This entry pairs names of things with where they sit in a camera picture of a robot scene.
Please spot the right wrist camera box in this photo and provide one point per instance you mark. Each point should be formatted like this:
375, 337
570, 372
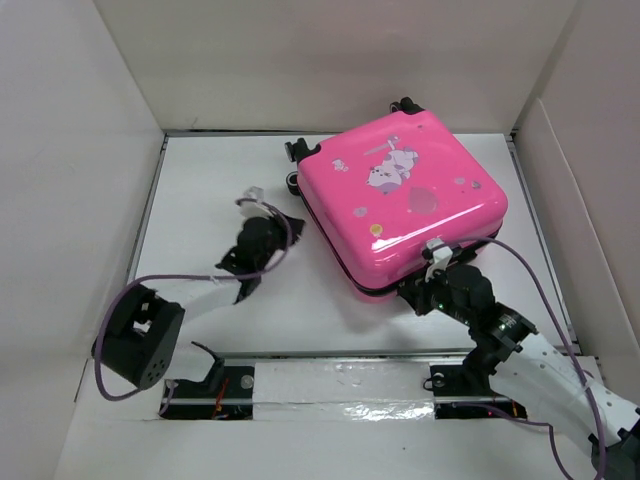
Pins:
438, 256

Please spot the pink hard-shell suitcase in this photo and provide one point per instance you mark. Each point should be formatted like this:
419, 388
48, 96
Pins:
380, 192

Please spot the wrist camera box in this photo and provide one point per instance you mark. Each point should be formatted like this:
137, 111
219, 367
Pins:
253, 195
438, 256

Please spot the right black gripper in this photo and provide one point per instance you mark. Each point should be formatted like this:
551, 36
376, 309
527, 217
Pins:
415, 291

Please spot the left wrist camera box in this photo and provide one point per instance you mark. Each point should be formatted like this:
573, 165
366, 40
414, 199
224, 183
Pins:
253, 195

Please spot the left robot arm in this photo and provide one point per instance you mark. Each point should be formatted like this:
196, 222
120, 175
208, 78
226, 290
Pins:
137, 338

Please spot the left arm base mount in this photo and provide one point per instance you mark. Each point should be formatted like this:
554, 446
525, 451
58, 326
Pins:
224, 394

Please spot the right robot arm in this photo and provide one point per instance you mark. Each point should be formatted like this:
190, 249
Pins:
514, 360

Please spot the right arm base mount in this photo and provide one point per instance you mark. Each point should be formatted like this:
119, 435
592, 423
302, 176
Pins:
460, 395

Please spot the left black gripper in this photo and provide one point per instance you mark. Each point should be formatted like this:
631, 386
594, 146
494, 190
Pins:
280, 225

